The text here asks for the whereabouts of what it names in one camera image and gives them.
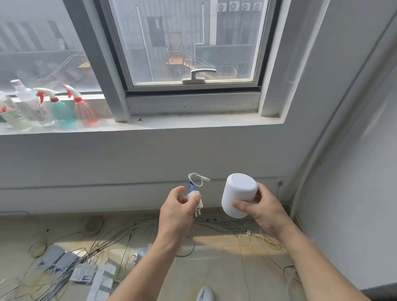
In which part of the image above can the grey window handle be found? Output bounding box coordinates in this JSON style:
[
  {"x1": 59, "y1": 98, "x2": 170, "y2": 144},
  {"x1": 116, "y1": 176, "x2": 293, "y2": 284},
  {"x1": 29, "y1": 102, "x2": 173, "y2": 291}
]
[{"x1": 181, "y1": 68, "x2": 217, "y2": 85}]

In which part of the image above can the grey window frame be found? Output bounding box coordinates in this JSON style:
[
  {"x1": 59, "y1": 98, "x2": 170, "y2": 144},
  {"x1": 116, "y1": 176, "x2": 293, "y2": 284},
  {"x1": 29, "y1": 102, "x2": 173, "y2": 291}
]
[{"x1": 62, "y1": 0, "x2": 331, "y2": 123}]

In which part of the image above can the clear bottle with white cap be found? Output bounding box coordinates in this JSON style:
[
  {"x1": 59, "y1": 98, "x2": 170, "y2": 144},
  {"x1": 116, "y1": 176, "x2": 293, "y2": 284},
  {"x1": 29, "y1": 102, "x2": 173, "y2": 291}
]
[{"x1": 10, "y1": 79, "x2": 56, "y2": 127}]

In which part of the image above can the tangle of thin wires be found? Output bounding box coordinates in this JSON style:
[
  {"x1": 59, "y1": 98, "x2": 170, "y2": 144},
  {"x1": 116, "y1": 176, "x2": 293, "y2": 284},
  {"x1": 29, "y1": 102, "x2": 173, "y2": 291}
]
[{"x1": 0, "y1": 212, "x2": 303, "y2": 301}]

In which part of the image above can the person's left forearm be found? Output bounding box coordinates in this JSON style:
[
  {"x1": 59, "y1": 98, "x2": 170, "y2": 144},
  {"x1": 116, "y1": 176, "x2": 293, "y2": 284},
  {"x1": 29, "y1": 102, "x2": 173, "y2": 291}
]
[{"x1": 107, "y1": 236, "x2": 187, "y2": 301}]

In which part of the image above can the white cylindrical speaker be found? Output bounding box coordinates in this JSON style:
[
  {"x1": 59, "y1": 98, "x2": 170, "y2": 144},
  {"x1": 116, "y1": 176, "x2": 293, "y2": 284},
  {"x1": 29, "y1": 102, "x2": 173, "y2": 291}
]
[{"x1": 221, "y1": 173, "x2": 259, "y2": 219}]

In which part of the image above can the white short charging cable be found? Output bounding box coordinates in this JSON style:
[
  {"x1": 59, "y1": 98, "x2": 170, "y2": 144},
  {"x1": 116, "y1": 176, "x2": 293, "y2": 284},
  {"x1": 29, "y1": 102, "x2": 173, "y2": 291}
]
[{"x1": 188, "y1": 173, "x2": 212, "y2": 193}]

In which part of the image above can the person's right forearm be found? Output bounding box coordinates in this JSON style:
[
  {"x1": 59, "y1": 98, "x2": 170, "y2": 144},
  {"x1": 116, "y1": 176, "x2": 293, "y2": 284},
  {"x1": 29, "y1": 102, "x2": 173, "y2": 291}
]
[{"x1": 276, "y1": 223, "x2": 371, "y2": 301}]

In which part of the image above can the person's white shoe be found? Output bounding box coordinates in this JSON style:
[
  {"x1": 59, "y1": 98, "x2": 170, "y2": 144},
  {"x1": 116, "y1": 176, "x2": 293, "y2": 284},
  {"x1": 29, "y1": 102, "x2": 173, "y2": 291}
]
[{"x1": 196, "y1": 285, "x2": 215, "y2": 301}]

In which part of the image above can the white power adapter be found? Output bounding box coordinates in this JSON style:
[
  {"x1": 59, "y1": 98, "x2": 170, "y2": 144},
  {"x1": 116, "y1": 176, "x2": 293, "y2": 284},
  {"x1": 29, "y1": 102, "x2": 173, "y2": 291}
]
[{"x1": 134, "y1": 244, "x2": 153, "y2": 265}]

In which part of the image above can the person's left hand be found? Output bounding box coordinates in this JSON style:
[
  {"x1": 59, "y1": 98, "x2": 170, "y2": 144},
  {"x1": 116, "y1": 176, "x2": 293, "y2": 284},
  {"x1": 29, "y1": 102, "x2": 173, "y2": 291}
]
[{"x1": 158, "y1": 186, "x2": 202, "y2": 246}]

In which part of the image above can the outdoor metal staircase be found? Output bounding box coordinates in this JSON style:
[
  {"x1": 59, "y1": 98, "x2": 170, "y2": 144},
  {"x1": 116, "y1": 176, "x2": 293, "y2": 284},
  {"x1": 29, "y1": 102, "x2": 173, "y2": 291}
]
[{"x1": 165, "y1": 44, "x2": 238, "y2": 76}]

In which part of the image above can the round grey disc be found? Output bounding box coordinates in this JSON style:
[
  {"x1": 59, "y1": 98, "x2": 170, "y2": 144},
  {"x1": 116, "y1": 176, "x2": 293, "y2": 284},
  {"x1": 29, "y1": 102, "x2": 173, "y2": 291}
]
[{"x1": 83, "y1": 216, "x2": 105, "y2": 237}]

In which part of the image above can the pink spray bottle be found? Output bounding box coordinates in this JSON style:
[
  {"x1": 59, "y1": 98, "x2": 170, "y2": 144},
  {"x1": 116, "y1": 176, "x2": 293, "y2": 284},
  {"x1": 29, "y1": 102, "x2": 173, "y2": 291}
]
[{"x1": 63, "y1": 84, "x2": 99, "y2": 126}]

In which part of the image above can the teal spray bottle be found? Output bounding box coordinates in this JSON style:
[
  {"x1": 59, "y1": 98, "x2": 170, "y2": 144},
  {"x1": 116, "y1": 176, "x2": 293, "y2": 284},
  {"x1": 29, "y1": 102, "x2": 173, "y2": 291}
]
[{"x1": 33, "y1": 87, "x2": 77, "y2": 127}]

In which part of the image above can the white and grey power strip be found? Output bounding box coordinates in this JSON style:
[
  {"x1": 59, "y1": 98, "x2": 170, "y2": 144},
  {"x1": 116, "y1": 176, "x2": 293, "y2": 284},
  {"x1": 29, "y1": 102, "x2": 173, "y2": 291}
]
[{"x1": 86, "y1": 264, "x2": 117, "y2": 301}]

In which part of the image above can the white and blue box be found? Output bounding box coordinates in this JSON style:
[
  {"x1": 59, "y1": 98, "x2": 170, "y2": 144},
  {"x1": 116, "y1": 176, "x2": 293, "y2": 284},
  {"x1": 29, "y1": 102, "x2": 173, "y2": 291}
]
[{"x1": 69, "y1": 263, "x2": 99, "y2": 284}]

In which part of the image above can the clear plastic bottle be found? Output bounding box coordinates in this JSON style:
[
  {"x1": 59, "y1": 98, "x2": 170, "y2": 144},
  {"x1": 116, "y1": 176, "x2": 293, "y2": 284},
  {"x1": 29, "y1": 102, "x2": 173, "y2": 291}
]
[{"x1": 0, "y1": 91, "x2": 32, "y2": 133}]

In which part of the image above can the white charger plug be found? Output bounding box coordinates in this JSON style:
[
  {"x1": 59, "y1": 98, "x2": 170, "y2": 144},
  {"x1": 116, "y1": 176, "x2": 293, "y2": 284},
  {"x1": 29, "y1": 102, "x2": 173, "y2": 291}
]
[{"x1": 186, "y1": 191, "x2": 204, "y2": 219}]

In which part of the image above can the person's right hand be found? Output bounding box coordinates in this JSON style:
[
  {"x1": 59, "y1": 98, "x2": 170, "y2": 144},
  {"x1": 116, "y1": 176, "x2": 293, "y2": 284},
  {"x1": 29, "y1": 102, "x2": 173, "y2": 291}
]
[{"x1": 233, "y1": 183, "x2": 293, "y2": 243}]

